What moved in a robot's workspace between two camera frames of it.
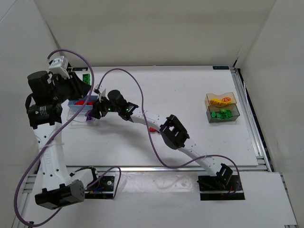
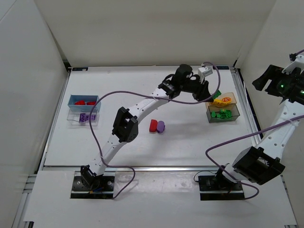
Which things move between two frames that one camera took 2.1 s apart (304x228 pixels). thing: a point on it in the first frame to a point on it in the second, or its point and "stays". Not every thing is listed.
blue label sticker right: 220,67 stays
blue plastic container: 77,104 stays
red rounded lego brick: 79,102 stays
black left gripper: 77,83 to 202,90
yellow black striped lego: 215,101 stays
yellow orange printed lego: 226,100 stays
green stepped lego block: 225,114 stays
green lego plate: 86,78 to 216,94
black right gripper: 102,108 to 270,79
